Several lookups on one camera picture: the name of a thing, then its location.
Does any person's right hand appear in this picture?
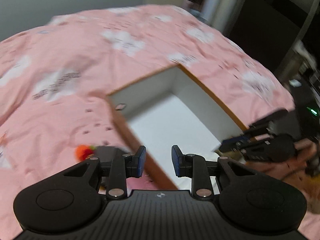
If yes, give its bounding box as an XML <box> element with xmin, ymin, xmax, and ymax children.
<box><xmin>281</xmin><ymin>139</ymin><xmax>319</xmax><ymax>181</ymax></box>

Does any crocheted red green orange toy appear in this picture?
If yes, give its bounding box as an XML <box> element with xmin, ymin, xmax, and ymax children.
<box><xmin>75</xmin><ymin>145</ymin><xmax>95</xmax><ymax>161</ymax></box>

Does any white box with orange rim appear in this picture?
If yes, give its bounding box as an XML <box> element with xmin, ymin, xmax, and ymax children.
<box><xmin>107</xmin><ymin>65</ymin><xmax>246</xmax><ymax>190</ymax></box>

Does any pink patterned bed duvet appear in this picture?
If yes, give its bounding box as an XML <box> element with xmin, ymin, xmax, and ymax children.
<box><xmin>1</xmin><ymin>5</ymin><xmax>294</xmax><ymax>239</ymax></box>

